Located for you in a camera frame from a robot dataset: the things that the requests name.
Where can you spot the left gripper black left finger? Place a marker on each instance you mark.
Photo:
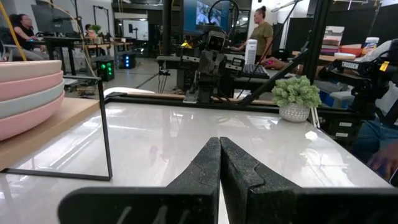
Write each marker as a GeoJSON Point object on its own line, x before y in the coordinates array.
{"type": "Point", "coordinates": [149, 207]}

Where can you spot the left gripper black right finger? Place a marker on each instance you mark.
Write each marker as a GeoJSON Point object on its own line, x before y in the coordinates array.
{"type": "Point", "coordinates": [280, 207]}

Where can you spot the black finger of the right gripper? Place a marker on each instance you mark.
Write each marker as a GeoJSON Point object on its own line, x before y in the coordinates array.
{"type": "Point", "coordinates": [207, 63]}
{"type": "Point", "coordinates": [219, 63]}

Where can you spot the beige plate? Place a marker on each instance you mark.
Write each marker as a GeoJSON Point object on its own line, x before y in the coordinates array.
{"type": "Point", "coordinates": [28, 70]}

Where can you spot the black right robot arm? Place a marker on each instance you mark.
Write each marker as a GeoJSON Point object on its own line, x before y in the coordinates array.
{"type": "Point", "coordinates": [211, 87]}

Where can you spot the stack of boxes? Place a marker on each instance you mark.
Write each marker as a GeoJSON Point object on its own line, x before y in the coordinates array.
{"type": "Point", "coordinates": [333, 40]}

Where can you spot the white perforated cylinder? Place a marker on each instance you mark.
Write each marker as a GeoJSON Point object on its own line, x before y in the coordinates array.
{"type": "Point", "coordinates": [251, 51]}

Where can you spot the black keyboard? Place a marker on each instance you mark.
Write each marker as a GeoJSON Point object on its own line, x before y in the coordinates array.
{"type": "Point", "coordinates": [255, 71]}

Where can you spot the yellow tag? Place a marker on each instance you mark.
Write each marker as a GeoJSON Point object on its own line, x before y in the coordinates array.
{"type": "Point", "coordinates": [384, 66]}
{"type": "Point", "coordinates": [186, 45]}

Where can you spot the person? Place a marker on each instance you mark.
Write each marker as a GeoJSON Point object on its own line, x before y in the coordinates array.
{"type": "Point", "coordinates": [23, 34]}
{"type": "Point", "coordinates": [262, 34]}
{"type": "Point", "coordinates": [373, 137]}

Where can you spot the person's hand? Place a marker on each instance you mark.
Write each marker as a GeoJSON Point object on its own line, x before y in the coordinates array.
{"type": "Point", "coordinates": [276, 63]}

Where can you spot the blue screen monitor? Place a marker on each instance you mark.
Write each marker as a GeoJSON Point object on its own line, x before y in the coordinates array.
{"type": "Point", "coordinates": [199, 15]}

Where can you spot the green succulent in white pot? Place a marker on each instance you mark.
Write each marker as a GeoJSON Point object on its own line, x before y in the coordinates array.
{"type": "Point", "coordinates": [295, 93]}

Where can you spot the white board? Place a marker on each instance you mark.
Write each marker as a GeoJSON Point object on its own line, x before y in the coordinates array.
{"type": "Point", "coordinates": [135, 29]}

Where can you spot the computer with blue lights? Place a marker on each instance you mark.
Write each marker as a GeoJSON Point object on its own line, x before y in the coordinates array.
{"type": "Point", "coordinates": [127, 61]}

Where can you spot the computer with green lights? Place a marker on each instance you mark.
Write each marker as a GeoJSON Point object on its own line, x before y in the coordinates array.
{"type": "Point", "coordinates": [105, 68]}

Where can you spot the white container blue lid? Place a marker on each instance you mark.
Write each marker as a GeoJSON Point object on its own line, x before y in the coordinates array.
{"type": "Point", "coordinates": [370, 46]}

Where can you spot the black office desk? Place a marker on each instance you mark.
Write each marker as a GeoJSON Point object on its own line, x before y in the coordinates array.
{"type": "Point", "coordinates": [62, 40]}

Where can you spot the dark desk monitor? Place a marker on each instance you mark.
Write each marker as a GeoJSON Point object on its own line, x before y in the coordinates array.
{"type": "Point", "coordinates": [53, 18]}

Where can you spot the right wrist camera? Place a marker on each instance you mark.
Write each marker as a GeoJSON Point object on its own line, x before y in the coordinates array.
{"type": "Point", "coordinates": [216, 41]}

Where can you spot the black metal table frame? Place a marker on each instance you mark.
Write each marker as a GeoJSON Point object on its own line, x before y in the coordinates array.
{"type": "Point", "coordinates": [315, 37]}

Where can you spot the wooden shelf black metal frame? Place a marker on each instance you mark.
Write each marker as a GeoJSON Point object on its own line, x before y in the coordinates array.
{"type": "Point", "coordinates": [62, 118]}

